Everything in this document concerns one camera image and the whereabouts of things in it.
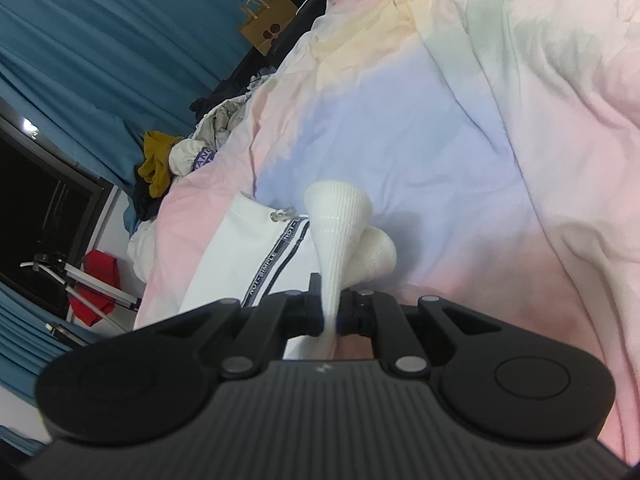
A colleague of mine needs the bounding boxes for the red cloth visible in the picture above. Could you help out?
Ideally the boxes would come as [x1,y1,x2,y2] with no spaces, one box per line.
[69,249,122,326]

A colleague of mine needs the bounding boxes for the brown paper bag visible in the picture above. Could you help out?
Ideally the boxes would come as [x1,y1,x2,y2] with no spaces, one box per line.
[238,0,299,57]

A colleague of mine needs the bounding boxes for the white ribbed sock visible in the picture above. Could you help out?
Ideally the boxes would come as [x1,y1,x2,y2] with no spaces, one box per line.
[282,180,398,361]

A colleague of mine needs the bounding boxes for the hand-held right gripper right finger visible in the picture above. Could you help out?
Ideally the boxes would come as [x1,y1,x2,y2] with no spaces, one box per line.
[337,289,503,377]

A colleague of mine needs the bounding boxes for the white pants with striped band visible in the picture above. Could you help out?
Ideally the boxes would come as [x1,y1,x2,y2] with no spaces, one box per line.
[177,191,321,317]

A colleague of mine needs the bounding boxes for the pastel tie-dye blanket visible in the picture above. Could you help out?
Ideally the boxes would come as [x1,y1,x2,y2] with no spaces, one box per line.
[127,0,640,466]

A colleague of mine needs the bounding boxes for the silver tripod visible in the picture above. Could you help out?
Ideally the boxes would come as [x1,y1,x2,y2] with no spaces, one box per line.
[20,255,142,347]

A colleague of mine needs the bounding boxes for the mustard yellow garment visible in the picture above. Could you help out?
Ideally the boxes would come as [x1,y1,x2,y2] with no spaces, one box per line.
[138,131,185,199]

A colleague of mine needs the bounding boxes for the dark window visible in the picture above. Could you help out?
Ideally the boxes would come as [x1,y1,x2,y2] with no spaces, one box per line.
[0,114,107,317]

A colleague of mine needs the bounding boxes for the dark navy garment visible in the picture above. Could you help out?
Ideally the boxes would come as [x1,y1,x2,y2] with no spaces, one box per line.
[131,187,173,222]

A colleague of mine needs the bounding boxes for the blue curtain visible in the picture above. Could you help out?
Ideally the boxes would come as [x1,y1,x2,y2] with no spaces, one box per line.
[0,0,346,233]

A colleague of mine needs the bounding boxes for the white garment with purple patch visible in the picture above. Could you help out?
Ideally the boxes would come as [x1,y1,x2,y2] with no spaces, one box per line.
[168,96,262,177]

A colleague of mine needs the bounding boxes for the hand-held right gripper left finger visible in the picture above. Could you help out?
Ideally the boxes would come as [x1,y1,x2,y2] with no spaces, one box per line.
[134,272,325,380]

